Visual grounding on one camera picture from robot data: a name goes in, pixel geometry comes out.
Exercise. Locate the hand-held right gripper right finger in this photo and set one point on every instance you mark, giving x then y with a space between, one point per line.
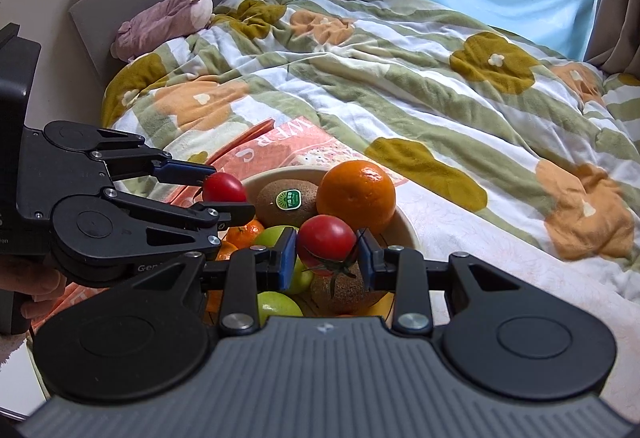
365 263

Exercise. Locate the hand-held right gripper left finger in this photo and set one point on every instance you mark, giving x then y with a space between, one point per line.
287 263

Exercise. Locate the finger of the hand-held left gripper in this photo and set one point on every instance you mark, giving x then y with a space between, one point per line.
185 172
220 210

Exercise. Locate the red tomato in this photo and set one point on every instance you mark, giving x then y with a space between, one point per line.
225 188
325 240

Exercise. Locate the large green apple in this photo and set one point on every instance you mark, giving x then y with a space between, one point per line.
280 305

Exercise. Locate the cream bowl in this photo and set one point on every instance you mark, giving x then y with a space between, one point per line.
405 238

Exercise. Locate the person's left hand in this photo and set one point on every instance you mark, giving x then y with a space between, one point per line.
35 283

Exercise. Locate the small green apple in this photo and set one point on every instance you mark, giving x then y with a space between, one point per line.
270 238

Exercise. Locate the large orange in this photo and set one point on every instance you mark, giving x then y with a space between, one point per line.
355 195
222 250

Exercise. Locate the brown kiwi with sticker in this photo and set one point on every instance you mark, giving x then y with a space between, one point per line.
285 205

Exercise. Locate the red printed magazine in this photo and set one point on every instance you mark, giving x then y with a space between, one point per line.
310 138

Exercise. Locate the white cloth with orange band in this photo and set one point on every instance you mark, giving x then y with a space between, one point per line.
500 258

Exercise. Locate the pink plush toy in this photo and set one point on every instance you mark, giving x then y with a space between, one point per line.
160 21

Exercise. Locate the green striped floral blanket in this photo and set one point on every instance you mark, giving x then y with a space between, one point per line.
400 93

